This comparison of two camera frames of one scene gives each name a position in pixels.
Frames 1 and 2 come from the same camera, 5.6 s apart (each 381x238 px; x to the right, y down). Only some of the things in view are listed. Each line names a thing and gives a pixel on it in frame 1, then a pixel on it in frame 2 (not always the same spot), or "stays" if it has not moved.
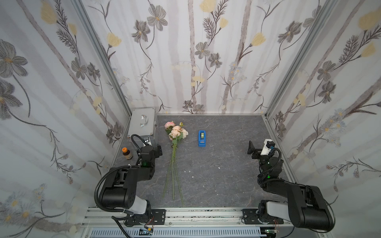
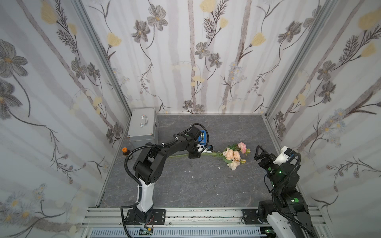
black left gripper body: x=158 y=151 -> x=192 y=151
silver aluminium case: x=143 y=123 stays
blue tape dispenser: x=202 y=138 stays
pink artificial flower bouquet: x=176 y=133 -> x=233 y=154
